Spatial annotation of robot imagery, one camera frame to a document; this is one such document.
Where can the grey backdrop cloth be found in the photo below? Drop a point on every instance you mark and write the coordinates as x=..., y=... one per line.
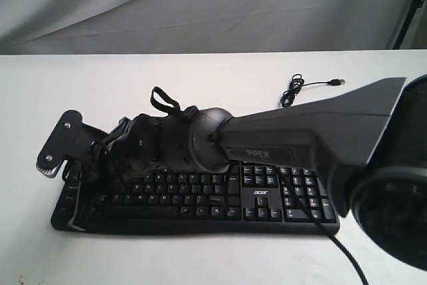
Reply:
x=197, y=26

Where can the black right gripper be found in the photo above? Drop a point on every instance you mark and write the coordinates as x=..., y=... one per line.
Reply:
x=105, y=162

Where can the black tripod stand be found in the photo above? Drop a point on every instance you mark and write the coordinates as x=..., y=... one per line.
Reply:
x=408, y=24

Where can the black acer keyboard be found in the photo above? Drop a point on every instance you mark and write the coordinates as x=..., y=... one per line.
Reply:
x=247, y=198

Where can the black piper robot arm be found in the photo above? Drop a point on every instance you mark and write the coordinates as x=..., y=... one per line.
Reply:
x=367, y=146

